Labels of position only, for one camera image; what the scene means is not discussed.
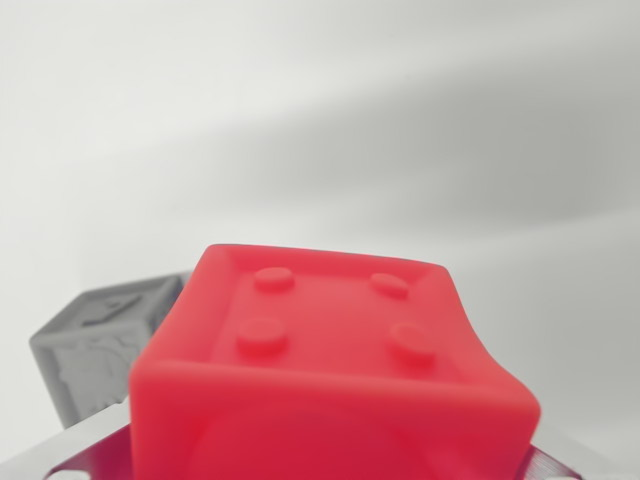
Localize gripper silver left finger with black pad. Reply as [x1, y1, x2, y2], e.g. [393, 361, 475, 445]
[0, 398, 135, 480]

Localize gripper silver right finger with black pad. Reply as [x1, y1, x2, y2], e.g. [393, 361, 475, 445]
[519, 423, 591, 480]

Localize red studded cube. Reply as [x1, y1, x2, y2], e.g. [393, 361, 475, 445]
[126, 242, 543, 480]

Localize grey embossed cube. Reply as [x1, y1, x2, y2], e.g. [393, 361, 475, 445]
[28, 270, 194, 432]

